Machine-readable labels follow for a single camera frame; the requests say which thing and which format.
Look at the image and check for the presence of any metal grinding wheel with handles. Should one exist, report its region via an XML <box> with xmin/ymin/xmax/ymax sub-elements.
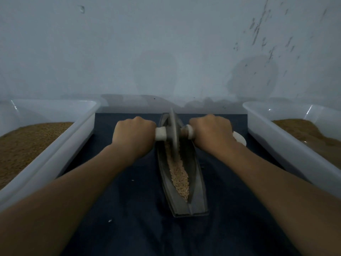
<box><xmin>155</xmin><ymin>108</ymin><xmax>195</xmax><ymax>158</ymax></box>

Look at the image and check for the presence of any person's right hand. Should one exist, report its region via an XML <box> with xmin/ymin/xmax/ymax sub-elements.
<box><xmin>189</xmin><ymin>114</ymin><xmax>236</xmax><ymax>157</ymax></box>

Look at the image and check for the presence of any person's left hand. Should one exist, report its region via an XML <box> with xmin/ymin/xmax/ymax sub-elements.
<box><xmin>111</xmin><ymin>117</ymin><xmax>157</xmax><ymax>160</ymax></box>

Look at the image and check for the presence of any person's left forearm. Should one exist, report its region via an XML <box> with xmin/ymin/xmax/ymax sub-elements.
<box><xmin>0</xmin><ymin>144</ymin><xmax>136</xmax><ymax>256</ymax></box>

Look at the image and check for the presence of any small ground grain portion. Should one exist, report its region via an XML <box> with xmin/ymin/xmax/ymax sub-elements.
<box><xmin>165</xmin><ymin>142</ymin><xmax>190</xmax><ymax>201</ymax></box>

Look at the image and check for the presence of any white round plate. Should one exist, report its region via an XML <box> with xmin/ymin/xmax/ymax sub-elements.
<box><xmin>233</xmin><ymin>131</ymin><xmax>247</xmax><ymax>146</ymax></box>

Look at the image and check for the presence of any person's right forearm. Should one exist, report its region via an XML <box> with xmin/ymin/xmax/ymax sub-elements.
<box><xmin>216</xmin><ymin>142</ymin><xmax>341</xmax><ymax>256</ymax></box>

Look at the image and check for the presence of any white plastic tray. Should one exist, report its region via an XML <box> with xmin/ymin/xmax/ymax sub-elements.
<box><xmin>0</xmin><ymin>99</ymin><xmax>101</xmax><ymax>211</ymax></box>
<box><xmin>242</xmin><ymin>101</ymin><xmax>341</xmax><ymax>198</ymax></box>

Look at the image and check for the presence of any dark blue tablecloth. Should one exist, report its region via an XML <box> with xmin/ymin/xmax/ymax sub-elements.
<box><xmin>61</xmin><ymin>113</ymin><xmax>302</xmax><ymax>256</ymax></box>

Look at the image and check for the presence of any boat-shaped metal grinding trough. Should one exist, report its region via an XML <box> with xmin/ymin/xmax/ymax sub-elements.
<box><xmin>156</xmin><ymin>113</ymin><xmax>209</xmax><ymax>218</ymax></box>

